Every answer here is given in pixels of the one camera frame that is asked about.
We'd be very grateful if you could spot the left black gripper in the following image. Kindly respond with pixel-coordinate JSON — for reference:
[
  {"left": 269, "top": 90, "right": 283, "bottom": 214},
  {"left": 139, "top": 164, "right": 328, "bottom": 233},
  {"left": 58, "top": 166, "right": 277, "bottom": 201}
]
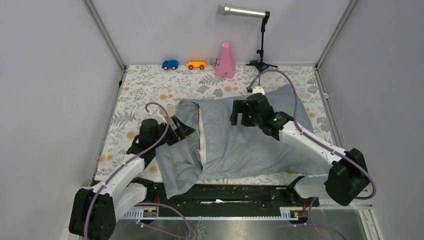
[{"left": 152, "top": 115, "right": 195, "bottom": 148}]

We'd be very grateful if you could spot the white pillow with yellow edge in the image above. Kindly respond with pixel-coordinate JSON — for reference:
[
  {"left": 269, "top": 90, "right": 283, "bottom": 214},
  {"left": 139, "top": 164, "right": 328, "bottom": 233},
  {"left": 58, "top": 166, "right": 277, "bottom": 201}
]
[{"left": 198, "top": 109, "right": 207, "bottom": 167}]

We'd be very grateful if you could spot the blue pillowcase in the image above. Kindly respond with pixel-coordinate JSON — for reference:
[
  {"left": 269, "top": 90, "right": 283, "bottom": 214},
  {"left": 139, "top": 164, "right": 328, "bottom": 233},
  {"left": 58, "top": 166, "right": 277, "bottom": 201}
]
[{"left": 156, "top": 97, "right": 325, "bottom": 198}]

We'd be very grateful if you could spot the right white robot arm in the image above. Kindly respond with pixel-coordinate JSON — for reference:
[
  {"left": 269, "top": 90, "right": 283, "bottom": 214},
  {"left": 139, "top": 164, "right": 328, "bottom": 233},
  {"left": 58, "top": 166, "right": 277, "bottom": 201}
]
[{"left": 230, "top": 87, "right": 374, "bottom": 206}]

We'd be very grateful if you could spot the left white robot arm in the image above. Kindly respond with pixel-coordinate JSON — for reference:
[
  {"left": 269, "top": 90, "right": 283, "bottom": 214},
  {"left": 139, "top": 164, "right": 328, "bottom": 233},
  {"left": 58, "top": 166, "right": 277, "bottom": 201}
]
[{"left": 68, "top": 114, "right": 195, "bottom": 240}]

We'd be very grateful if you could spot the black microphone stand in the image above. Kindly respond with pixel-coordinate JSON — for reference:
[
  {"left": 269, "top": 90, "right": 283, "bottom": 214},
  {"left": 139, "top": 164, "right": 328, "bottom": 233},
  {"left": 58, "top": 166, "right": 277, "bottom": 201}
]
[{"left": 246, "top": 11, "right": 278, "bottom": 73}]

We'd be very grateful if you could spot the pink metronome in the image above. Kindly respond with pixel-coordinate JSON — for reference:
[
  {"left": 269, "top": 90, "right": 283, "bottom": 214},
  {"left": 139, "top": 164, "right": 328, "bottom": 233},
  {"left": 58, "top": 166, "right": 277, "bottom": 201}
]
[{"left": 214, "top": 42, "right": 236, "bottom": 79}]

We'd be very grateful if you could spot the floral table cloth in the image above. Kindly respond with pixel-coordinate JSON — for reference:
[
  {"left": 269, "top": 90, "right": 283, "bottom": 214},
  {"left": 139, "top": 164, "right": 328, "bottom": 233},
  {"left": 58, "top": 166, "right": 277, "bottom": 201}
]
[{"left": 93, "top": 65, "right": 335, "bottom": 181}]

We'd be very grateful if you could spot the blue toy car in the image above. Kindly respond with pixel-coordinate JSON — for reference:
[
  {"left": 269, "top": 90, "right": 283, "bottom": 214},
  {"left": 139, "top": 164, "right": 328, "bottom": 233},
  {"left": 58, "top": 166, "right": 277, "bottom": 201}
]
[{"left": 161, "top": 59, "right": 179, "bottom": 70}]

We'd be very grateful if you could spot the orange toy car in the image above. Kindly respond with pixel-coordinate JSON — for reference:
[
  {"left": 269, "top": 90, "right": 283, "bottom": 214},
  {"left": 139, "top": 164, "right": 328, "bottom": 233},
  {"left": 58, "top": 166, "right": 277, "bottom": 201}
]
[{"left": 186, "top": 61, "right": 207, "bottom": 70}]

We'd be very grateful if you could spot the silver microphone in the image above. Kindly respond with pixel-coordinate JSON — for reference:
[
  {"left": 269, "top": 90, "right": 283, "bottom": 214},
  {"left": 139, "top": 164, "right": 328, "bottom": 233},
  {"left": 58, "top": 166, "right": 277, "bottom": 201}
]
[{"left": 217, "top": 3, "right": 270, "bottom": 19}]

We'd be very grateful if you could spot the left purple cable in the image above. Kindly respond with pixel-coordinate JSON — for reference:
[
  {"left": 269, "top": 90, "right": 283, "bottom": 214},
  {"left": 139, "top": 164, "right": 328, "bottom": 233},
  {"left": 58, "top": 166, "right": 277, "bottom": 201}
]
[{"left": 83, "top": 102, "right": 193, "bottom": 240}]

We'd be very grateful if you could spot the purple cable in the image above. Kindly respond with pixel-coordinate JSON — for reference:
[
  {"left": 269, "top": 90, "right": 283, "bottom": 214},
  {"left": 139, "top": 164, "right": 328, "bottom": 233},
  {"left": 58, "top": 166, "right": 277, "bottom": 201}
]
[
  {"left": 246, "top": 68, "right": 378, "bottom": 240},
  {"left": 83, "top": 102, "right": 193, "bottom": 240}
]

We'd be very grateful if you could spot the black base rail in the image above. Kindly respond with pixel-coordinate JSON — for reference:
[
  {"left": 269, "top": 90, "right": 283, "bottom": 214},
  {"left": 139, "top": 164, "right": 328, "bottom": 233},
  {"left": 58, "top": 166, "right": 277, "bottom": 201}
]
[{"left": 144, "top": 183, "right": 320, "bottom": 216}]

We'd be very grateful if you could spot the white slotted cable duct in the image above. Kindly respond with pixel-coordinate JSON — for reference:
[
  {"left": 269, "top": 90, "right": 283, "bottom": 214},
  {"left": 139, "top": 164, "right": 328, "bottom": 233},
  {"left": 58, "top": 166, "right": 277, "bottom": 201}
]
[{"left": 120, "top": 207, "right": 301, "bottom": 221}]

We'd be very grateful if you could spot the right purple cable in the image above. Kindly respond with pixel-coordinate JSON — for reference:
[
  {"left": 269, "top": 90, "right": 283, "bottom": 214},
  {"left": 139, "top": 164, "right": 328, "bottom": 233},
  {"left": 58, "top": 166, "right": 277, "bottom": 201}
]
[{"left": 246, "top": 68, "right": 378, "bottom": 240}]

